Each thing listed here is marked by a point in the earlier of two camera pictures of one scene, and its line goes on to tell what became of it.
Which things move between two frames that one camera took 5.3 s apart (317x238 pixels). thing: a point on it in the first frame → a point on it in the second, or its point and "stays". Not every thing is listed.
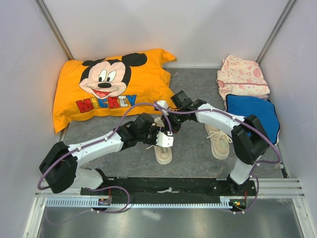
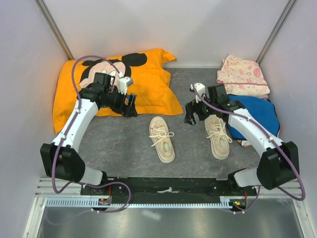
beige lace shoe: [220, 141] stays
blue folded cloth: [261, 107] stays
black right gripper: [174, 128] → [191, 107]
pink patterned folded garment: [241, 77] stays
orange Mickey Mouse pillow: [110, 87] stays
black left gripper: [156, 129] → [132, 111]
